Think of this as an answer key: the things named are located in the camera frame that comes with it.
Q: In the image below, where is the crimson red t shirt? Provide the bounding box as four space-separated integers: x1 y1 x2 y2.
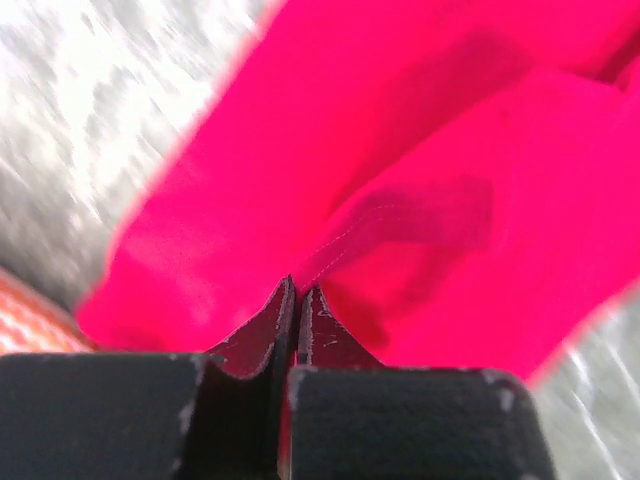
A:
76 1 639 378

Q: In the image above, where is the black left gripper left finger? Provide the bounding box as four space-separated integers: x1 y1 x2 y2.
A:
1 279 295 479

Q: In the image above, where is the white plastic laundry basket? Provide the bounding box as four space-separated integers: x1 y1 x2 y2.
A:
0 269 96 355

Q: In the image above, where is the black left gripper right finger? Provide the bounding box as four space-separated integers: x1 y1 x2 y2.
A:
285 288 556 480

